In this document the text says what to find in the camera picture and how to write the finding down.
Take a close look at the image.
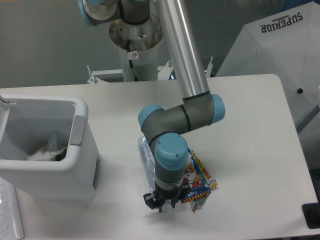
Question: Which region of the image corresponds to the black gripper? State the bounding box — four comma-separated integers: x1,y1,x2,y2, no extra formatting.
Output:
143,184,187,213

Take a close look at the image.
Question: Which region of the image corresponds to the crushed clear plastic bottle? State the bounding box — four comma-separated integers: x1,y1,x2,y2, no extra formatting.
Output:
137,136,156,193

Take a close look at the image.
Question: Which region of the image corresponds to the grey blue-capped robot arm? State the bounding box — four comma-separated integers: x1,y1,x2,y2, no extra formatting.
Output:
78,0,226,210

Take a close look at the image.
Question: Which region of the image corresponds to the white trash can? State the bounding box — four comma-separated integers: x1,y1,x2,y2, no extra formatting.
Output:
0,94,100,201

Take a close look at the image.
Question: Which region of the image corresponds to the blue snack wrapper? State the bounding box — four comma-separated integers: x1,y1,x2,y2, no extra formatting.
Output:
181,148,218,213

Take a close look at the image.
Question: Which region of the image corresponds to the white crumpled tissue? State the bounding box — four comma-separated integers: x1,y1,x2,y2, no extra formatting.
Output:
27,131,68,161

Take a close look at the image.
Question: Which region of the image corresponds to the black device at edge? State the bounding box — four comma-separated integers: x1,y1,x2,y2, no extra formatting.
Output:
302,202,320,229

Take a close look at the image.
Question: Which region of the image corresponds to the white paper sheet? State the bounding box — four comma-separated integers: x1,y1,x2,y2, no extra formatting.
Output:
0,178,25,240

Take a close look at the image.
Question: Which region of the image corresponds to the white Superior umbrella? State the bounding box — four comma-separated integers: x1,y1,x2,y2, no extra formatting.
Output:
216,1,320,125

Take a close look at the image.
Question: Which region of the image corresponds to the white metal base frame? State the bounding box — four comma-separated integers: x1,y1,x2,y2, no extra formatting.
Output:
86,56,216,85

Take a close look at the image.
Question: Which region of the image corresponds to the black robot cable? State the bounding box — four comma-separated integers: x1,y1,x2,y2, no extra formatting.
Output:
126,38,139,82

